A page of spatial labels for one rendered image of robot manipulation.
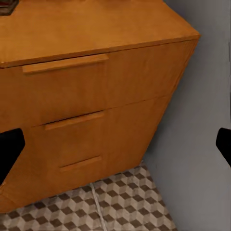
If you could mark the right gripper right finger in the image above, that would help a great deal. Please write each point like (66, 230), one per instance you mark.
(223, 143)

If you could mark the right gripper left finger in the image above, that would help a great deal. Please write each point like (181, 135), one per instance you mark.
(11, 145)

